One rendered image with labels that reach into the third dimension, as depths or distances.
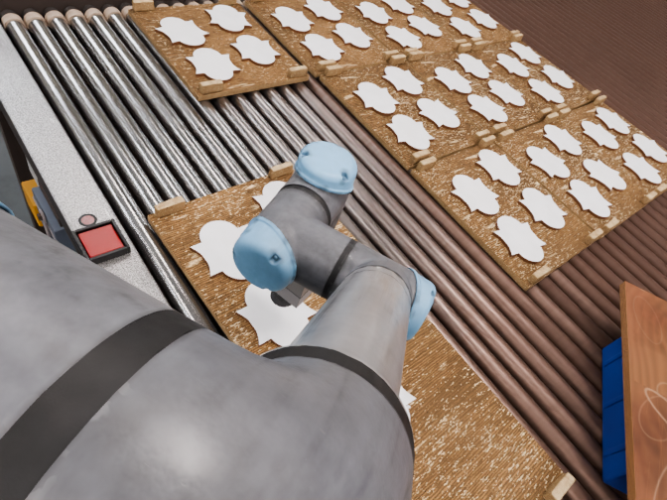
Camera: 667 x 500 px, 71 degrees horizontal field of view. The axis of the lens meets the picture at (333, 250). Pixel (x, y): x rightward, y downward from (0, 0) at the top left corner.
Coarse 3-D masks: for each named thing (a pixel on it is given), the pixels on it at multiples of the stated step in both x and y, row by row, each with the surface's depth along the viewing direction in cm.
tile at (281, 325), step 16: (256, 288) 86; (256, 304) 84; (272, 304) 85; (304, 304) 87; (256, 320) 82; (272, 320) 83; (288, 320) 84; (304, 320) 84; (272, 336) 81; (288, 336) 82
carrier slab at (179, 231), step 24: (216, 192) 99; (240, 192) 100; (168, 216) 92; (192, 216) 93; (216, 216) 95; (240, 216) 96; (168, 240) 88; (192, 240) 90; (192, 264) 86; (216, 288) 85; (240, 288) 86; (216, 312) 82; (240, 336) 80
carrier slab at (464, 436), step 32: (416, 352) 88; (448, 352) 90; (416, 384) 84; (448, 384) 85; (480, 384) 87; (416, 416) 80; (448, 416) 82; (480, 416) 83; (512, 416) 85; (416, 448) 76; (448, 448) 78; (480, 448) 79; (512, 448) 81; (416, 480) 73; (448, 480) 75; (480, 480) 76; (512, 480) 78; (544, 480) 79
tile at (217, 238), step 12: (204, 228) 91; (216, 228) 92; (228, 228) 93; (240, 228) 94; (204, 240) 89; (216, 240) 90; (228, 240) 91; (204, 252) 88; (216, 252) 88; (228, 252) 89; (216, 264) 87; (228, 264) 88; (228, 276) 86; (240, 276) 87
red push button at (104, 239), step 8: (88, 232) 86; (96, 232) 86; (104, 232) 86; (112, 232) 87; (80, 240) 84; (88, 240) 85; (96, 240) 85; (104, 240) 85; (112, 240) 86; (120, 240) 86; (88, 248) 84; (96, 248) 84; (104, 248) 84; (112, 248) 85
